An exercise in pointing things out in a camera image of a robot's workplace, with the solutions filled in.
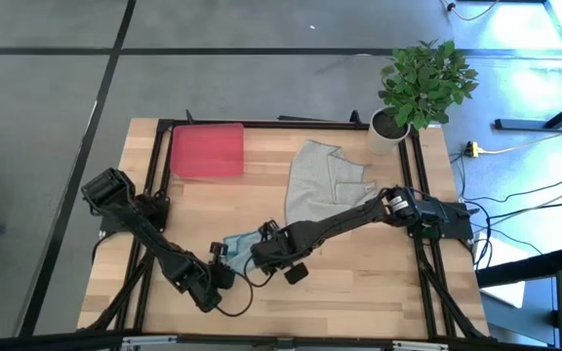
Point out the white box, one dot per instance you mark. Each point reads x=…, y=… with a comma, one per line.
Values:
x=503, y=253

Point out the black desk leg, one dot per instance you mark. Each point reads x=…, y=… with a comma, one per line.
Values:
x=520, y=124

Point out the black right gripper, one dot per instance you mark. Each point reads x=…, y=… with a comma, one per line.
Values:
x=273, y=248

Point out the red plastic basket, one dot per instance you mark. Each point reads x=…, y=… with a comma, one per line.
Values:
x=208, y=151

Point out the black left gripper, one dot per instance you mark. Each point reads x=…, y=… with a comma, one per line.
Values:
x=208, y=285

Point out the white cup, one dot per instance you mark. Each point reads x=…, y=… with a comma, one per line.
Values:
x=377, y=144

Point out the light blue microfiber towel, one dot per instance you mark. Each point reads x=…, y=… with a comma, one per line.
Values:
x=239, y=248

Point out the black aluminium table frame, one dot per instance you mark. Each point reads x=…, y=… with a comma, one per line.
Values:
x=310, y=125

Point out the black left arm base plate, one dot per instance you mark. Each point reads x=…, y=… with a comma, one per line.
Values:
x=110, y=222

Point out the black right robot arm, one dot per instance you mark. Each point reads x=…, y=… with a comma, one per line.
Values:
x=344, y=219

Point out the grey microfiber towel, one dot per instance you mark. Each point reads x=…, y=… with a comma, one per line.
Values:
x=310, y=185

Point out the dark side desk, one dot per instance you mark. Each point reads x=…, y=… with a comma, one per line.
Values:
x=525, y=317

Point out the yellow power plug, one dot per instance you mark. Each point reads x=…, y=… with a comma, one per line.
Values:
x=472, y=148

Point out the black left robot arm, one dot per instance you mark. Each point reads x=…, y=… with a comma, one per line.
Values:
x=149, y=239

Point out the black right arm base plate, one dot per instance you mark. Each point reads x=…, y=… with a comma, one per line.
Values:
x=459, y=224

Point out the green leafy plant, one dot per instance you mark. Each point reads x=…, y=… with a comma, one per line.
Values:
x=422, y=83

